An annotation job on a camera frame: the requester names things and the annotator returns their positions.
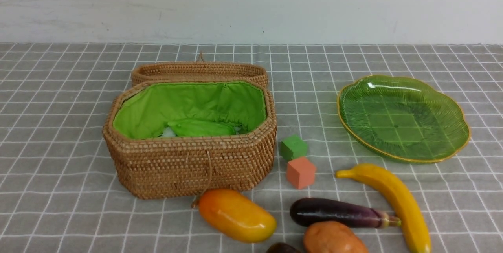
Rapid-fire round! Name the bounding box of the woven wicker basket green lining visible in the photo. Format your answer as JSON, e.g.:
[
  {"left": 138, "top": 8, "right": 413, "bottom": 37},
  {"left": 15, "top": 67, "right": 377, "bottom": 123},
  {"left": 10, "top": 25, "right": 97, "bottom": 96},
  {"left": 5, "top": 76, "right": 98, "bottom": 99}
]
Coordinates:
[{"left": 103, "top": 81, "right": 277, "bottom": 199}]

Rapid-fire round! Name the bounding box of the woven wicker basket lid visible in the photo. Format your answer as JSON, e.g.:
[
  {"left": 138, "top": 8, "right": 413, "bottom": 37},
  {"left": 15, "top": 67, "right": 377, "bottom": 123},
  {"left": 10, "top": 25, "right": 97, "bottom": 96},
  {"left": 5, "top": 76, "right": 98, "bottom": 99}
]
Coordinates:
[{"left": 131, "top": 55, "right": 269, "bottom": 88}]

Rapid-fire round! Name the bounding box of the brown plastic potato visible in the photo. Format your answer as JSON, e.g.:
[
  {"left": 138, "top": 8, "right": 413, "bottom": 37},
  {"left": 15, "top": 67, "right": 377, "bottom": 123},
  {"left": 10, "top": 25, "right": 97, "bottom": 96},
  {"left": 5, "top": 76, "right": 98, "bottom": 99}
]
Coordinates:
[{"left": 303, "top": 221, "right": 368, "bottom": 253}]

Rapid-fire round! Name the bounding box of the orange foam cube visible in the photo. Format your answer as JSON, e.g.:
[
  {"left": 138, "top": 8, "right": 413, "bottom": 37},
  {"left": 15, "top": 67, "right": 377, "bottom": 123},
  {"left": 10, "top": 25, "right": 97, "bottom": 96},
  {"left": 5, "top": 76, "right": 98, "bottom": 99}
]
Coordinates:
[{"left": 286, "top": 156, "right": 316, "bottom": 190}]

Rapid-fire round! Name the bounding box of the orange yellow plastic mango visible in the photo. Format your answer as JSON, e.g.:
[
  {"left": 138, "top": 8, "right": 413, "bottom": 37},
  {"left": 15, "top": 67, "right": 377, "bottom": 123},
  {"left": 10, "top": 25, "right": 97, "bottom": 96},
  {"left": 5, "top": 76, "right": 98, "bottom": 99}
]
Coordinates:
[{"left": 191, "top": 189, "right": 277, "bottom": 243}]

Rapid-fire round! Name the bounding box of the yellow plastic banana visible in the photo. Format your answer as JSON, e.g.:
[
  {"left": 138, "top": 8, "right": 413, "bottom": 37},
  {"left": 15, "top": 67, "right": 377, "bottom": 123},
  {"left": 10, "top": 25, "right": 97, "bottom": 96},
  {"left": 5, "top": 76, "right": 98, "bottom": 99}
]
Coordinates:
[{"left": 334, "top": 163, "right": 432, "bottom": 253}]

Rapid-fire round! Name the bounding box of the green plastic cucumber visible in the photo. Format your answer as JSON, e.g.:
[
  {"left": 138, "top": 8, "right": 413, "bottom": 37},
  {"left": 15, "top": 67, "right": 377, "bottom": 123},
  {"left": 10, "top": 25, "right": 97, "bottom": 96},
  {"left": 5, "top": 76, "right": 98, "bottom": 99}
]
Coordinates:
[{"left": 167, "top": 118, "right": 237, "bottom": 137}]

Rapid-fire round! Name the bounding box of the green foam cube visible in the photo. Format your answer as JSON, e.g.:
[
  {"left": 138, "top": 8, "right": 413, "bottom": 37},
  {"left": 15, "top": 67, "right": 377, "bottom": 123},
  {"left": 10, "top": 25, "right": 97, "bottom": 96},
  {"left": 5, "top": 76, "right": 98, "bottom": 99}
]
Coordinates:
[{"left": 279, "top": 134, "right": 308, "bottom": 161}]

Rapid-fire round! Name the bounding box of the grey checkered tablecloth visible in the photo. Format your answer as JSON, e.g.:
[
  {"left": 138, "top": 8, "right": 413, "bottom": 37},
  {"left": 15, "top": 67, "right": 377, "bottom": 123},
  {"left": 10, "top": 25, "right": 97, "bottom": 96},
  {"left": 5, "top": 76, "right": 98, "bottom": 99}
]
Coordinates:
[{"left": 0, "top": 43, "right": 503, "bottom": 253}]

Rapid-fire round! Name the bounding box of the purple plastic eggplant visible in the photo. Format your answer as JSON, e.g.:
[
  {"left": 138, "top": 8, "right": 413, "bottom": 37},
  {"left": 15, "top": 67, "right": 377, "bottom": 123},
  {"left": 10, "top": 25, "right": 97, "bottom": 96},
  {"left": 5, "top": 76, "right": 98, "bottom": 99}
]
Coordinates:
[{"left": 290, "top": 197, "right": 401, "bottom": 229}]

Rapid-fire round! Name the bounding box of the green glass leaf plate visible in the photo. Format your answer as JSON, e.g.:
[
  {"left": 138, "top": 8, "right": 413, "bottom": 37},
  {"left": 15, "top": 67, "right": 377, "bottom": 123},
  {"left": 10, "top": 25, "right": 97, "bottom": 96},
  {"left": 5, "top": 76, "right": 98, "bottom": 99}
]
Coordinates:
[{"left": 337, "top": 75, "right": 471, "bottom": 165}]

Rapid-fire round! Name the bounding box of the dark purple plastic fruit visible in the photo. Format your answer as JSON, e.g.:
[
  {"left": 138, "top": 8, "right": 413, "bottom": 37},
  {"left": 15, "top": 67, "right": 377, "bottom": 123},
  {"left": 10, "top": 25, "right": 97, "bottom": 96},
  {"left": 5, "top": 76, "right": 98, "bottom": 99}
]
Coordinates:
[{"left": 266, "top": 242, "right": 301, "bottom": 253}]

